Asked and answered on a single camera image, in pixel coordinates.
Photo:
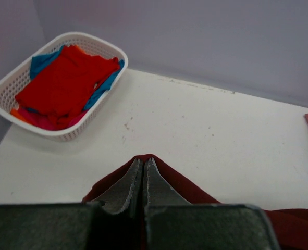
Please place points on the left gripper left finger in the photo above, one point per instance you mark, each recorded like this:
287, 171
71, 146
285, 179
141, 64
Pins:
122, 197

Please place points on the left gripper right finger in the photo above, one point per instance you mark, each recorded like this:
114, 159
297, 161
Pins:
156, 190

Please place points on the dark maroon t shirt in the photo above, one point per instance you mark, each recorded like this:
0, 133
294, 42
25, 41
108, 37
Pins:
290, 225

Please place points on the magenta garment in basket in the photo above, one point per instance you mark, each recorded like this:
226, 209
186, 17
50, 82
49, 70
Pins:
42, 121

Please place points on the bright red t shirt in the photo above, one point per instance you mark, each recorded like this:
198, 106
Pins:
65, 83

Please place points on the blue t shirt in basket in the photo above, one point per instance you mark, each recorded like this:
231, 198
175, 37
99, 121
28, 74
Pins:
39, 62

